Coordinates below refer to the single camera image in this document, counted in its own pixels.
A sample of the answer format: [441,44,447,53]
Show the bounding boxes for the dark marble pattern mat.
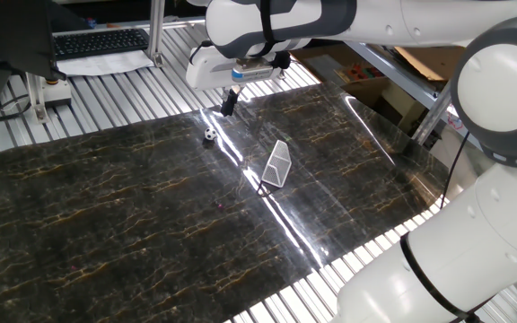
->
[0,80,451,323]

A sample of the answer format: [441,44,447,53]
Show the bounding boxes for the aluminium shelf frame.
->
[343,41,442,111]

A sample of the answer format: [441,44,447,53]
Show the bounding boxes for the white mesh toy goal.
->
[260,139,294,188]

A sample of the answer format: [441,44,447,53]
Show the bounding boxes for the black computer monitor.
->
[0,0,67,113]

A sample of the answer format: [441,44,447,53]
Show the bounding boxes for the white paper sheet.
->
[55,48,155,77]

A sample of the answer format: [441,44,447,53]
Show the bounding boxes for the open cardboard box colourful contents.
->
[292,44,421,135]

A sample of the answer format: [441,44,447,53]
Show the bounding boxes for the aluminium profile post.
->
[410,83,453,145]
[146,0,168,68]

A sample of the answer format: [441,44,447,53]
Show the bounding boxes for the silver wrist-mounted camera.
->
[231,57,274,84]

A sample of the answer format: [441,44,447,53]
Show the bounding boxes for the short aluminium bracket post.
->
[24,71,49,125]

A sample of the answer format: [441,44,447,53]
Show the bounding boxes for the flat brown cardboard sheet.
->
[395,44,466,82]

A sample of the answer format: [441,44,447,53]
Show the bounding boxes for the white box with black knob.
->
[42,76,73,108]

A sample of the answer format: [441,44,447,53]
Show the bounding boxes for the aluminium frame rail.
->
[51,16,208,37]

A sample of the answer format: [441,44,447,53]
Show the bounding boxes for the black computer keyboard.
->
[52,28,151,62]

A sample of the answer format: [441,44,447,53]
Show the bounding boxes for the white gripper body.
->
[185,44,286,91]

